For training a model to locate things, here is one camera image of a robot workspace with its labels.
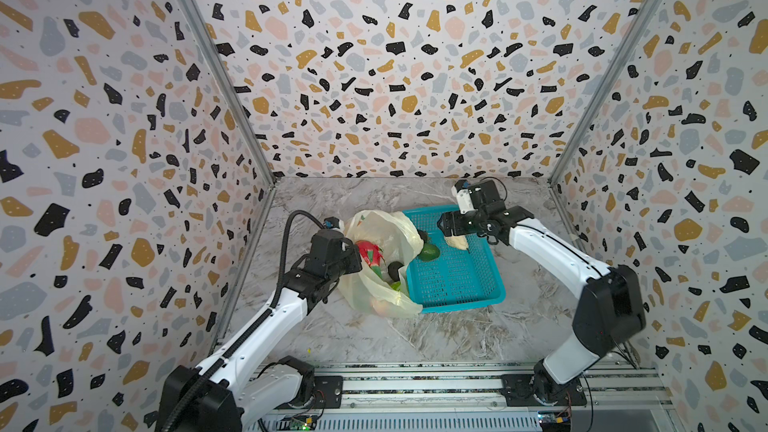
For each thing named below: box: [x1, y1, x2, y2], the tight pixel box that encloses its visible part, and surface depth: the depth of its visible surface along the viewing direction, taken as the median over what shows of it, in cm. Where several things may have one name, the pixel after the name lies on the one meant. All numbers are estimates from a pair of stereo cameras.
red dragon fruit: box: [355, 240, 386, 278], surface depth 93 cm
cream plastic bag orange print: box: [338, 210, 424, 319], surface depth 76 cm
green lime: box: [417, 243, 440, 262], surface depth 98 cm
